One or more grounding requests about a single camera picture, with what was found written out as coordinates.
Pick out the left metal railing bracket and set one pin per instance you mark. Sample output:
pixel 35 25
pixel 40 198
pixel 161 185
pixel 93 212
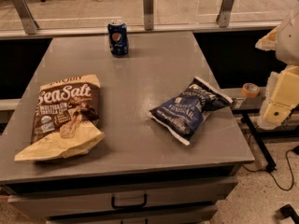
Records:
pixel 29 25

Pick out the blue pepsi can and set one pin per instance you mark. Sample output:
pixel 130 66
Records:
pixel 118 40

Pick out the brown sea salt chip bag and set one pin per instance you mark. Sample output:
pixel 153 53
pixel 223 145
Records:
pixel 66 120

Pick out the blue chip bag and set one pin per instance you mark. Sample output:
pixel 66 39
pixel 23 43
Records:
pixel 182 115

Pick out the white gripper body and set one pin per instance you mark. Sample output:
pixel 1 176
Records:
pixel 289 41

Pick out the orange tape roll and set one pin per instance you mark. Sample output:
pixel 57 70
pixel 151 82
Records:
pixel 250 90

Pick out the black table leg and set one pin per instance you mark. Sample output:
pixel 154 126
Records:
pixel 271 165

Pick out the black object on floor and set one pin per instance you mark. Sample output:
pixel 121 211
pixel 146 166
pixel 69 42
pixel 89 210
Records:
pixel 288 211

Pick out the grey drawer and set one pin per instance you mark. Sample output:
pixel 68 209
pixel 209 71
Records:
pixel 180 215
pixel 198 190

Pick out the middle metal railing bracket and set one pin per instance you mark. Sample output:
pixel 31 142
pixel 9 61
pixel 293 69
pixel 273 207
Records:
pixel 148 7

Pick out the grey upper drawer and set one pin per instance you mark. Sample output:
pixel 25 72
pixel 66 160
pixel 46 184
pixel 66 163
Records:
pixel 198 190

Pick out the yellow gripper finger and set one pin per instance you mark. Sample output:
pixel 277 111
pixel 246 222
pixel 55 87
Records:
pixel 281 97
pixel 268 42

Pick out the right metal railing bracket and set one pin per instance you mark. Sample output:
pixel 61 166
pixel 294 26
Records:
pixel 224 15

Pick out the grey lower drawer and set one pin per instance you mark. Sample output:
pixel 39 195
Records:
pixel 180 215

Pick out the metal railing bracket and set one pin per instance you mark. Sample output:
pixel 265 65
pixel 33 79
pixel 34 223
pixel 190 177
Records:
pixel 148 7
pixel 29 25
pixel 224 15

